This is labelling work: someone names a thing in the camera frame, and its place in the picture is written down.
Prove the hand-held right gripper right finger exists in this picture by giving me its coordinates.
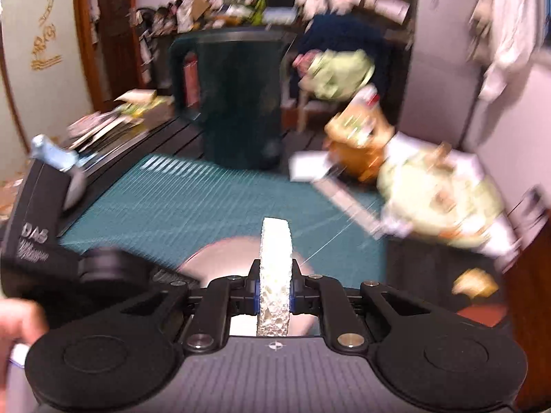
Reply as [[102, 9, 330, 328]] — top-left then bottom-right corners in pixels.
[[290, 258, 465, 350]]

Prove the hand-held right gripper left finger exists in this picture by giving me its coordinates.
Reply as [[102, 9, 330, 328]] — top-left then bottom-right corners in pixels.
[[86, 276, 261, 352]]

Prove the white sponge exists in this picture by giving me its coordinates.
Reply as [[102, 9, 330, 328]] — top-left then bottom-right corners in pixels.
[[257, 217, 293, 337]]

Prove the metal bowl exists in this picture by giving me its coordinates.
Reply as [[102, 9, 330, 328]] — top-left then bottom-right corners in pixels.
[[176, 236, 323, 339]]

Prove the person's left hand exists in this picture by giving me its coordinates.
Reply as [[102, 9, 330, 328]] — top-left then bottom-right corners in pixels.
[[0, 298, 49, 371]]

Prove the green cutting mat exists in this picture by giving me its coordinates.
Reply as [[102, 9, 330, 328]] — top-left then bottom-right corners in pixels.
[[58, 152, 388, 285]]

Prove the stack of papers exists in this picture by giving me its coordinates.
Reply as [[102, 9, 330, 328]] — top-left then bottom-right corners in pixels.
[[66, 89, 175, 153]]

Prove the white paper sheet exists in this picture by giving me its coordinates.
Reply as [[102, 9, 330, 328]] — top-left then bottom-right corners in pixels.
[[288, 150, 339, 182]]

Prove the orange fox figurine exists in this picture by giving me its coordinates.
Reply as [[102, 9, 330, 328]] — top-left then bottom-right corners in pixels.
[[324, 85, 397, 182]]

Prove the cream layered paper craft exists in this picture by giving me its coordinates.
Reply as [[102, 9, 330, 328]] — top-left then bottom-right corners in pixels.
[[376, 144, 511, 248]]

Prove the light green plush toy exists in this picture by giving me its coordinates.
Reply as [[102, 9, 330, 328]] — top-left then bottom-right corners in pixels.
[[293, 49, 376, 100]]

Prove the grey refrigerator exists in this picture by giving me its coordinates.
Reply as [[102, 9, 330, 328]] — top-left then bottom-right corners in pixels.
[[398, 0, 489, 147]]

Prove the dark blue cloth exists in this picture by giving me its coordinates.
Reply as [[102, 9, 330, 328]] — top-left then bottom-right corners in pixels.
[[297, 12, 399, 79]]

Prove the white cloth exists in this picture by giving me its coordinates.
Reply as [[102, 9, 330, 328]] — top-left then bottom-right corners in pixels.
[[469, 0, 548, 102]]

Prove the wooden door frame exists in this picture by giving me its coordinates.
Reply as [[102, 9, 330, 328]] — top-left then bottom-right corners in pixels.
[[72, 0, 149, 113]]

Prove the gold wall decoration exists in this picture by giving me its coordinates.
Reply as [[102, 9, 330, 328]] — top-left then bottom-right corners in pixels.
[[29, 0, 63, 72]]

